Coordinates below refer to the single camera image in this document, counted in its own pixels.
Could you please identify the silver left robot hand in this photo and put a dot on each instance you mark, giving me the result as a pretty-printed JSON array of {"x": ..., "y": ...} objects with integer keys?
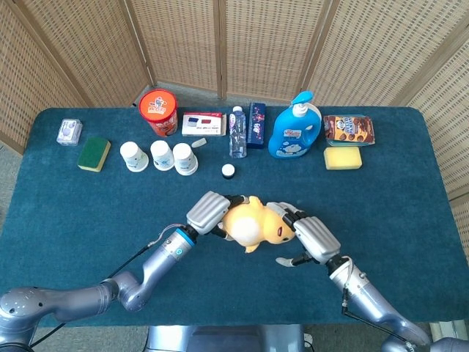
[{"x": 207, "y": 212}]

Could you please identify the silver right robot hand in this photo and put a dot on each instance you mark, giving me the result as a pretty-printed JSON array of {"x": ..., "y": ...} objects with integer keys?
[{"x": 317, "y": 238}]

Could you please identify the yellow plush dinosaur toy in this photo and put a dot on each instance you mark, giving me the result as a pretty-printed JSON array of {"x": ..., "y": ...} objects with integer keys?
[{"x": 249, "y": 223}]

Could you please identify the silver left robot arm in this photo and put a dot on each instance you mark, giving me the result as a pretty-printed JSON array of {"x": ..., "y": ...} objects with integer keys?
[{"x": 161, "y": 256}]

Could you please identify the white paper cup right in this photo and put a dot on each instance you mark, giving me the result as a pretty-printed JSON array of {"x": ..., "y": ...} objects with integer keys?
[{"x": 185, "y": 159}]

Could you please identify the small white tube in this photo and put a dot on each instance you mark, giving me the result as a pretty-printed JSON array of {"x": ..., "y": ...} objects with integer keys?
[{"x": 199, "y": 142}]

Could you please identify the white floral paper cup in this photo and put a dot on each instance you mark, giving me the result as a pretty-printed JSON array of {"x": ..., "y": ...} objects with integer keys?
[
  {"x": 133, "y": 157},
  {"x": 162, "y": 155}
]

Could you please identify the clear water bottle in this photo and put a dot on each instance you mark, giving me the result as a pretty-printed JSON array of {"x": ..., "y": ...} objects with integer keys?
[{"x": 238, "y": 133}]

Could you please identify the white box with blue-red print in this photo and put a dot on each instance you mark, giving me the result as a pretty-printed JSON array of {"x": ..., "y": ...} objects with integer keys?
[{"x": 203, "y": 124}]

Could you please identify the blue tablecloth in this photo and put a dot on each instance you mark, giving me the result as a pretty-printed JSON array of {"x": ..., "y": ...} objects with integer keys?
[{"x": 110, "y": 205}]

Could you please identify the dark blue carton box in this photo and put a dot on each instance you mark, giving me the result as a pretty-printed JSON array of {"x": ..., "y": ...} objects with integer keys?
[{"x": 255, "y": 126}]

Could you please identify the blue detergent bottle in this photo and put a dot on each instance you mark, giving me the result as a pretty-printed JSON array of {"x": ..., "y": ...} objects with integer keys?
[{"x": 293, "y": 135}]

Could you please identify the red snack tub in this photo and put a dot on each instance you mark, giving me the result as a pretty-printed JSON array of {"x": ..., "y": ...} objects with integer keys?
[{"x": 158, "y": 110}]

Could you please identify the brown cookie package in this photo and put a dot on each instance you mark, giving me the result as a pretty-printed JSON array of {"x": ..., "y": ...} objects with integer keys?
[{"x": 350, "y": 129}]

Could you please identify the grey robot torso base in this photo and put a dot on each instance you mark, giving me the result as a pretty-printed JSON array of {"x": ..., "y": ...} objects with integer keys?
[{"x": 220, "y": 339}]

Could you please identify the green and yellow sponge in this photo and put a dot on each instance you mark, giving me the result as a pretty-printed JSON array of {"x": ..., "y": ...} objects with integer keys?
[{"x": 94, "y": 154}]

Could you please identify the clear plastic case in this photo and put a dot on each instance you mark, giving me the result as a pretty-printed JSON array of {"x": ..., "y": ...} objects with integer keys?
[{"x": 69, "y": 131}]

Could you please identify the woven wooden folding screen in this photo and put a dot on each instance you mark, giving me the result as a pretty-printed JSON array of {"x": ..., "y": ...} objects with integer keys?
[{"x": 256, "y": 44}]

